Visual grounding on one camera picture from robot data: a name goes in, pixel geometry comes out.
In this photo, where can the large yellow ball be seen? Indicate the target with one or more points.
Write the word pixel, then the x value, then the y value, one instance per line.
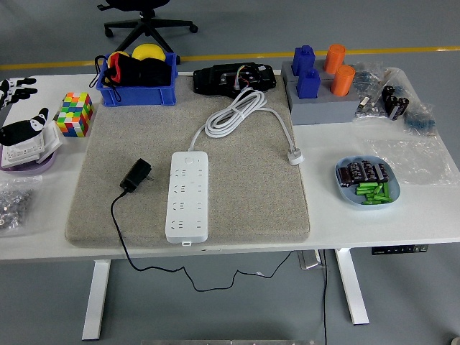
pixel 149 52

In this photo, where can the grey-brown mat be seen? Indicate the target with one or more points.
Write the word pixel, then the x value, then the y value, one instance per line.
pixel 251 194

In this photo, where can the blue plastic bin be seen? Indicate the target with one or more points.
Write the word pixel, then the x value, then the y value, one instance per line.
pixel 143 95

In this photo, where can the bag of black capacitors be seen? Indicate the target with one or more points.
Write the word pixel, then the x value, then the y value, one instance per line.
pixel 395 100

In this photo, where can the bag of dark blue components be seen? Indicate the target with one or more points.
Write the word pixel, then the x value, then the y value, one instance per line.
pixel 420 120

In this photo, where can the grey block holder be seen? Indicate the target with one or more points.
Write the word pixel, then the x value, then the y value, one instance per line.
pixel 287 70
pixel 323 109

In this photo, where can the bag of metal screws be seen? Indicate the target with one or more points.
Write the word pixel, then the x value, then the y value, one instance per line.
pixel 16 208

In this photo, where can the small yellow ball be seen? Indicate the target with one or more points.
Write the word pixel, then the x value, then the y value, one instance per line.
pixel 118 55

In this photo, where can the white table leg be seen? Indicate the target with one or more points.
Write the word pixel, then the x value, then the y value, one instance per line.
pixel 95 302
pixel 352 287

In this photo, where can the empty clear plastic bag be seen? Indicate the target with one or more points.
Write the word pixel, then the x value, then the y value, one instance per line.
pixel 413 161

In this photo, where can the black table control panel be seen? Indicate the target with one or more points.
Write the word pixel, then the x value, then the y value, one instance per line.
pixel 399 249

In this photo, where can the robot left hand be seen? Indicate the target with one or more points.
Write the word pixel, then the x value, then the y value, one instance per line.
pixel 21 129

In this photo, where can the white power strip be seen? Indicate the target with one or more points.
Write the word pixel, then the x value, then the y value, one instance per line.
pixel 187 208

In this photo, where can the black office chair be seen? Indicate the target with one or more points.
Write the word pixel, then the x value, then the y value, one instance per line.
pixel 147 25

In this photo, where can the silver bracket under table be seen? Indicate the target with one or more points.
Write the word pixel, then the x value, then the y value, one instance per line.
pixel 309 260

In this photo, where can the black cylindrical capacitor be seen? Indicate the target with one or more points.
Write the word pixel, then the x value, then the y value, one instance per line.
pixel 381 172
pixel 369 169
pixel 355 170
pixel 345 177

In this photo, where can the black pouch with red trim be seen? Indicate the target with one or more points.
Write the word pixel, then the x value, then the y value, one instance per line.
pixel 147 73

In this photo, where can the bag of silver small parts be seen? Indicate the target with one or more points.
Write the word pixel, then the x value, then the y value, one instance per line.
pixel 370 108

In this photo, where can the multicolour puzzle cube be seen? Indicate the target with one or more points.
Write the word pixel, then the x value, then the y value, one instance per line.
pixel 75 115

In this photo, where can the purple round plate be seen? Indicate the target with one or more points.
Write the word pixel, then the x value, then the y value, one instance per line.
pixel 32 169

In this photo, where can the light blue plate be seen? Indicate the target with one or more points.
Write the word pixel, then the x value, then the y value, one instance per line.
pixel 346 196

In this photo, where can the orange plastic cylinder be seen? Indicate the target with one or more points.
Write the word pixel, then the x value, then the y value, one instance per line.
pixel 335 57
pixel 343 79

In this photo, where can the bag of blue resistors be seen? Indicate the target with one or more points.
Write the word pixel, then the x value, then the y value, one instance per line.
pixel 366 77

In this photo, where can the blue plastic block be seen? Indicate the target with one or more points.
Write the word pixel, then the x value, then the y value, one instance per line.
pixel 309 84
pixel 303 59

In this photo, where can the white wall socket panel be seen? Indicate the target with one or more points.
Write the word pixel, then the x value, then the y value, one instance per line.
pixel 21 154

